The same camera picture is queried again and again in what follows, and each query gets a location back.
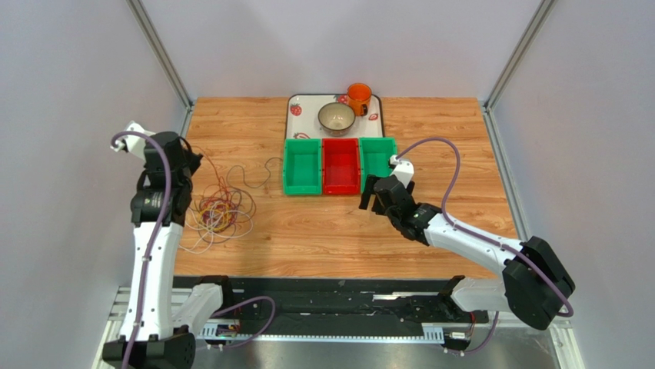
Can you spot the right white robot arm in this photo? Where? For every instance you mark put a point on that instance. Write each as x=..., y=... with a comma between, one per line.
x=531, y=282

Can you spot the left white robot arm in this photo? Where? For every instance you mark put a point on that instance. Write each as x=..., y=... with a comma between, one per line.
x=152, y=335

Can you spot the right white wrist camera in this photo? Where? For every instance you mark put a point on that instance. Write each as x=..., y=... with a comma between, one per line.
x=402, y=169

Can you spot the left green plastic bin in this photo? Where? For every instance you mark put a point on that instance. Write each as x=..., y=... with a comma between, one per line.
x=302, y=171

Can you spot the orange mug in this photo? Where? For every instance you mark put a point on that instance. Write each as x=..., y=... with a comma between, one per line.
x=358, y=98

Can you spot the white strawberry tray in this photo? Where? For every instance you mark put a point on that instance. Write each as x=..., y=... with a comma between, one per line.
x=302, y=118

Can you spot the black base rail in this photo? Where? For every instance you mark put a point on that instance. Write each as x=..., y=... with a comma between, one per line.
x=348, y=308

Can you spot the green plastic bin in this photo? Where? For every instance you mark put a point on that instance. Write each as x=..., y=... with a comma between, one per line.
x=302, y=171
x=374, y=155

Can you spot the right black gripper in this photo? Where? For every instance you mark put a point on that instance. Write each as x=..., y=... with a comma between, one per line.
x=381, y=192

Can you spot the red plastic bin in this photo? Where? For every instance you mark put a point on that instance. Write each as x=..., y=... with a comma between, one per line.
x=341, y=168

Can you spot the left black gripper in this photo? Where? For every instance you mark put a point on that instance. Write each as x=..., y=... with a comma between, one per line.
x=194, y=160

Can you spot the right green plastic bin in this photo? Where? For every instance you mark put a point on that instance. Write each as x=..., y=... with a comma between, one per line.
x=374, y=155

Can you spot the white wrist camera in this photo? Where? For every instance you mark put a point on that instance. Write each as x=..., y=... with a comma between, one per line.
x=402, y=169
x=132, y=144

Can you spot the beige ceramic bowl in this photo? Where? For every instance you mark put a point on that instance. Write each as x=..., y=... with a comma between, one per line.
x=336, y=119

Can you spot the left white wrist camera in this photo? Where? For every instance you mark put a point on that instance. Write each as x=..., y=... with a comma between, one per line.
x=132, y=144

